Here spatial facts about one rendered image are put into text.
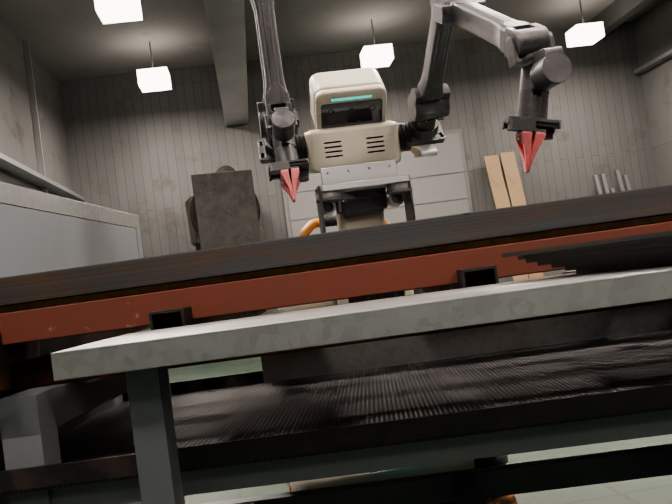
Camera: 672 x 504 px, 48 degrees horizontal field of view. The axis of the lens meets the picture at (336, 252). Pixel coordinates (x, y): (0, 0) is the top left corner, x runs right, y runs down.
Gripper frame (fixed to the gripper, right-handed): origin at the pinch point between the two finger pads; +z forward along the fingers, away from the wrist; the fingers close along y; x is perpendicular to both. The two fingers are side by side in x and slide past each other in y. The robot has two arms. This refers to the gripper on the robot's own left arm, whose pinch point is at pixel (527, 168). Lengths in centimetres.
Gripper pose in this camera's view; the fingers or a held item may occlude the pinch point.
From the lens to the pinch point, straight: 152.3
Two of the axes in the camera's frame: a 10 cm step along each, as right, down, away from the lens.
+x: 0.4, 0.5, 10.0
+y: 9.9, 1.0, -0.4
